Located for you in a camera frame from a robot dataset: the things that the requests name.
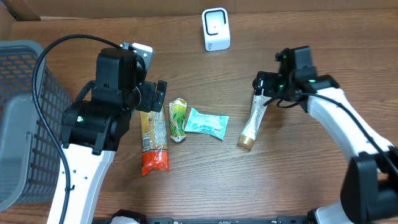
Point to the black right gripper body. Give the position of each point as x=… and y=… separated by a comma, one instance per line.
x=274, y=86

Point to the grey plastic basket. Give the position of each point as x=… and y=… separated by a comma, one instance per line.
x=29, y=160

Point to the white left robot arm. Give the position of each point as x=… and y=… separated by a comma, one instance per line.
x=91, y=130

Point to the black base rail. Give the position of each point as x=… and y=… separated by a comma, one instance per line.
x=127, y=216

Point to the orange noodle packet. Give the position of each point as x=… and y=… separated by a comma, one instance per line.
x=155, y=151

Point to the green tea packet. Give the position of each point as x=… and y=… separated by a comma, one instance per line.
x=177, y=114

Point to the white barcode scanner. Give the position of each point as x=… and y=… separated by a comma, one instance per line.
x=216, y=29

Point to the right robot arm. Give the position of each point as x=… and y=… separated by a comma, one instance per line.
x=369, y=190

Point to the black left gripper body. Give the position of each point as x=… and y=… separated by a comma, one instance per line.
x=147, y=94

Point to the teal snack packet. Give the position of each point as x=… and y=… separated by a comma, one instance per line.
x=214, y=125

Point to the white conditioner tube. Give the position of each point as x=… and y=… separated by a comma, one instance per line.
x=249, y=133

